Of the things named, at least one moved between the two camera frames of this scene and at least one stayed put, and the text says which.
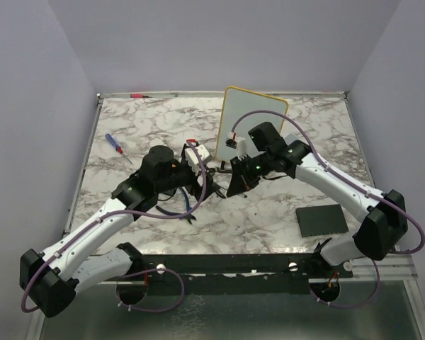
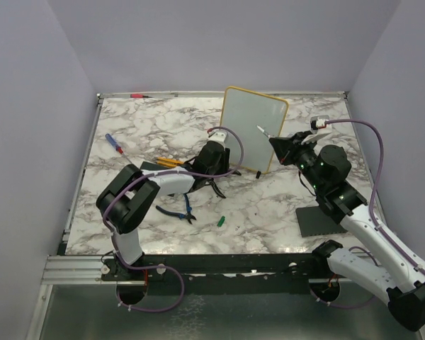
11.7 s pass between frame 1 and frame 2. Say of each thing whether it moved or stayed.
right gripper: moved
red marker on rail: stayed
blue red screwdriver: stayed
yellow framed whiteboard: stayed
